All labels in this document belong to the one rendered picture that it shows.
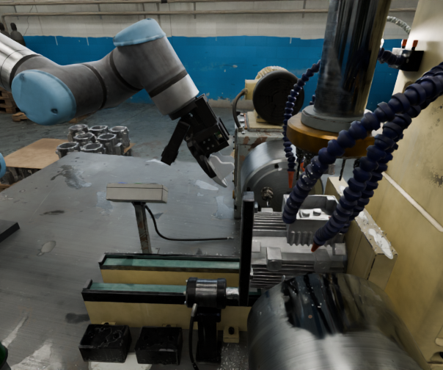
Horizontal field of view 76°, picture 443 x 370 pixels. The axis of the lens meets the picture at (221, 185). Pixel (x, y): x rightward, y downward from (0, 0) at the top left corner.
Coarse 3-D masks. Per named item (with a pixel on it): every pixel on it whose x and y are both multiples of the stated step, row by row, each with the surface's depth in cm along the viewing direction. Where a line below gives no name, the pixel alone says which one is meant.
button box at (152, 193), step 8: (112, 184) 85; (120, 184) 85; (128, 184) 85; (136, 184) 85; (144, 184) 85; (152, 184) 85; (160, 184) 85; (112, 192) 85; (120, 192) 85; (128, 192) 85; (136, 192) 85; (144, 192) 85; (152, 192) 84; (160, 192) 84; (112, 200) 87; (120, 200) 86; (128, 200) 86; (136, 200) 85; (144, 200) 85; (152, 200) 84; (160, 200) 84
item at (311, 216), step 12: (312, 204) 69; (324, 204) 68; (336, 204) 65; (300, 216) 64; (312, 216) 63; (324, 216) 65; (288, 228) 61; (300, 228) 61; (312, 228) 60; (288, 240) 62; (300, 240) 62; (312, 240) 62; (336, 240) 62
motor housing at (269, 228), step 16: (256, 224) 64; (272, 224) 64; (256, 240) 63; (272, 240) 63; (256, 256) 62; (288, 256) 61; (304, 256) 61; (336, 256) 62; (256, 272) 62; (272, 272) 61; (288, 272) 61; (304, 272) 61; (256, 288) 64
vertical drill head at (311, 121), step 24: (336, 0) 44; (360, 0) 41; (384, 0) 42; (336, 24) 45; (360, 24) 43; (384, 24) 44; (336, 48) 46; (360, 48) 44; (336, 72) 47; (360, 72) 46; (336, 96) 48; (360, 96) 48; (288, 120) 56; (312, 120) 51; (336, 120) 48; (360, 120) 48; (312, 144) 49; (360, 144) 47
